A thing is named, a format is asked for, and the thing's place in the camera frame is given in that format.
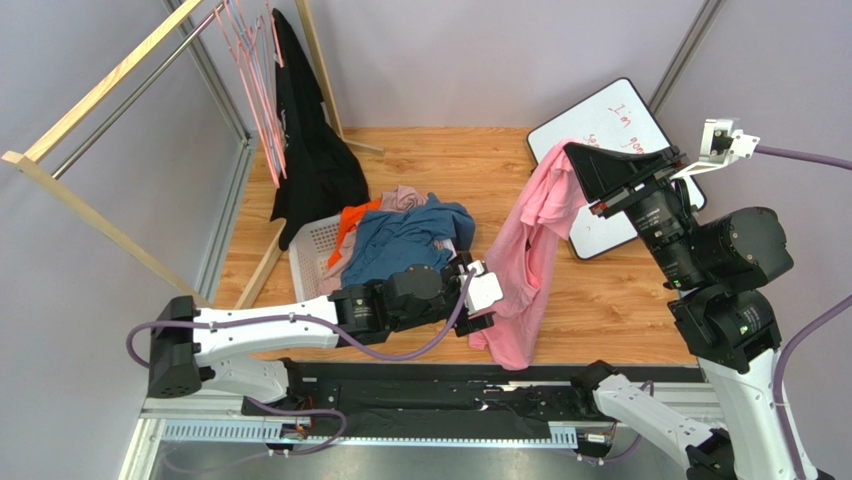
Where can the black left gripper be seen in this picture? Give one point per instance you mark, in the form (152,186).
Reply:
(467,325)

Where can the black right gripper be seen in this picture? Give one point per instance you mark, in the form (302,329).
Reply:
(636,184)

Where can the pink t-shirt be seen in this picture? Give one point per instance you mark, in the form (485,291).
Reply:
(523,257)

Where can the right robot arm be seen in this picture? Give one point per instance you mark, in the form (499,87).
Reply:
(718,269)

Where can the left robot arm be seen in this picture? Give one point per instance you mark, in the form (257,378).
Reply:
(188,349)

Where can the teal blue t-shirt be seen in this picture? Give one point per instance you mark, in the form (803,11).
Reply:
(389,242)

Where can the black hanging t-shirt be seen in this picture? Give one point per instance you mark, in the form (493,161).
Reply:
(323,174)

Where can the orange garment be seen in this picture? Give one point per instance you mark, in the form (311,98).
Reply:
(349,219)

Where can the white plastic laundry basket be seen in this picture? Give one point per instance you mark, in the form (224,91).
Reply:
(310,250)

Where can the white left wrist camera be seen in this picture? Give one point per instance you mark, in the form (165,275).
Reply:
(483,288)

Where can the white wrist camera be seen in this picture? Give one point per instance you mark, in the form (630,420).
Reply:
(483,288)
(723,142)

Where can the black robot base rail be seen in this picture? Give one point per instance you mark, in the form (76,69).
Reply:
(414,400)

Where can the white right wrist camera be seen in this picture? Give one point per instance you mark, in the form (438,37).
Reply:
(723,142)

